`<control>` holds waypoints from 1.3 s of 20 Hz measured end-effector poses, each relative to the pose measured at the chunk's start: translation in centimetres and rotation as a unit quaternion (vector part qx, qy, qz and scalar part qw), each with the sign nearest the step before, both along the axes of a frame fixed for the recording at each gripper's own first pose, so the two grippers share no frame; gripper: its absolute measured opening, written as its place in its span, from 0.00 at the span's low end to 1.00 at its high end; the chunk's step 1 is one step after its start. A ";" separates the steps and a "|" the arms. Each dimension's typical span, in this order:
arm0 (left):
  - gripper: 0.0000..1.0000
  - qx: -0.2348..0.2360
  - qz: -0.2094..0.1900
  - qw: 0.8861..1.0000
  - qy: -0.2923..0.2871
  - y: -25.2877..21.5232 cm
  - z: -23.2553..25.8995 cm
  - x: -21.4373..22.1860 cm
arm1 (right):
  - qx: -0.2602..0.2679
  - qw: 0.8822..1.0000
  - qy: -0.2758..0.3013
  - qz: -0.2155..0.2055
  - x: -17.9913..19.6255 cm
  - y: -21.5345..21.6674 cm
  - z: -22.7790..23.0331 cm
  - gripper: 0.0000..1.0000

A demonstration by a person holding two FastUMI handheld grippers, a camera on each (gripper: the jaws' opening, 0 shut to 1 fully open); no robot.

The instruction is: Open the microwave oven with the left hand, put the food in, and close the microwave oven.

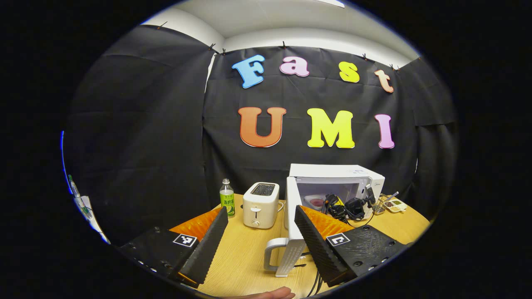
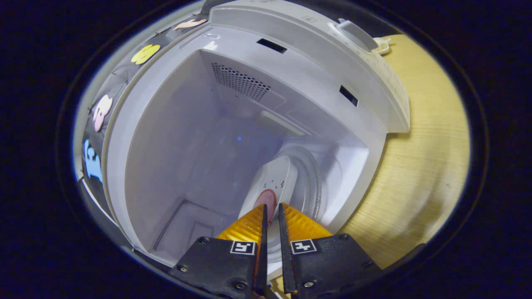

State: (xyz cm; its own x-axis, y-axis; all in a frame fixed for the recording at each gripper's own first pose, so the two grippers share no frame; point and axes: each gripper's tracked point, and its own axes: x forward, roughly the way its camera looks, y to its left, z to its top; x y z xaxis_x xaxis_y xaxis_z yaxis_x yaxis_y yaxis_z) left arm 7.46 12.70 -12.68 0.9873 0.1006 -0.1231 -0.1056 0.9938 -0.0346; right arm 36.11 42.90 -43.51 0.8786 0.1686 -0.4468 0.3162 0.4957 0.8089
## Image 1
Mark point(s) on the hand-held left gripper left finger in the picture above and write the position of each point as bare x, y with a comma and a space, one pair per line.
207, 251

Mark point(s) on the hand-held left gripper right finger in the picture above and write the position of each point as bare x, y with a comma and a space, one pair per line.
318, 249

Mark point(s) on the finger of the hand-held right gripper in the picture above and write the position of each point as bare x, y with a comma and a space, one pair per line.
334, 207

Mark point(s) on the pink round food slice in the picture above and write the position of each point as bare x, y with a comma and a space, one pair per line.
318, 203

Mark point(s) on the white rectangular plate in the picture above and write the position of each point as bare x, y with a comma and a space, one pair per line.
311, 199

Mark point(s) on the white microwave oven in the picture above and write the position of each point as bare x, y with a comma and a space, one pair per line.
328, 171

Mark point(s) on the metal mesh basket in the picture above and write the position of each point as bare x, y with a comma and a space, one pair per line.
380, 205

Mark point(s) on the green label drink bottle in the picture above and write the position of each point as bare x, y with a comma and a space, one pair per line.
227, 201

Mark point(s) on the cream toaster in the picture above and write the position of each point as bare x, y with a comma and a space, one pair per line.
259, 207

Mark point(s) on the black backdrop cloth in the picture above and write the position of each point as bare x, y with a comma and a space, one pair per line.
291, 99

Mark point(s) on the row of small cloth clips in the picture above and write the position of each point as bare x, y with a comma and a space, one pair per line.
284, 44

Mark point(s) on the large ceiling light panel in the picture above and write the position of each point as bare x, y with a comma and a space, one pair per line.
332, 3

